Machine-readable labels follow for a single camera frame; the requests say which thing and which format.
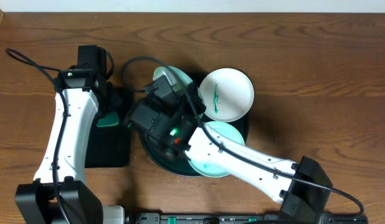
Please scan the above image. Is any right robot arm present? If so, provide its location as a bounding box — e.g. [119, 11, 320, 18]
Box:
[125, 76, 332, 223]

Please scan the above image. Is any mint green plate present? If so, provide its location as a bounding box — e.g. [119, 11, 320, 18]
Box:
[153, 66, 206, 118]
[189, 121, 245, 178]

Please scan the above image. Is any white plate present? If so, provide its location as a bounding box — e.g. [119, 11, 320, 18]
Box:
[199, 68, 255, 122]

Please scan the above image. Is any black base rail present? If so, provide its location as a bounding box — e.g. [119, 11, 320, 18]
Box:
[134, 213, 369, 224]

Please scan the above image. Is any rectangular black tray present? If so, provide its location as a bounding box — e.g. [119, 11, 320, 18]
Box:
[85, 87, 133, 168]

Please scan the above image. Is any green sponge cloth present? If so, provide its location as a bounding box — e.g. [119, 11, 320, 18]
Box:
[97, 111, 119, 128]

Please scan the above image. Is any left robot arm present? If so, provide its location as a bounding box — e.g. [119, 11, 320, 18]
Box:
[15, 45, 126, 223]

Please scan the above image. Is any round black tray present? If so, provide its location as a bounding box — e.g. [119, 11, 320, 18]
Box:
[139, 114, 249, 177]

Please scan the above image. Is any mint green plate front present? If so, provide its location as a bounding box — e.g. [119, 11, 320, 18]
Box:
[189, 121, 245, 178]

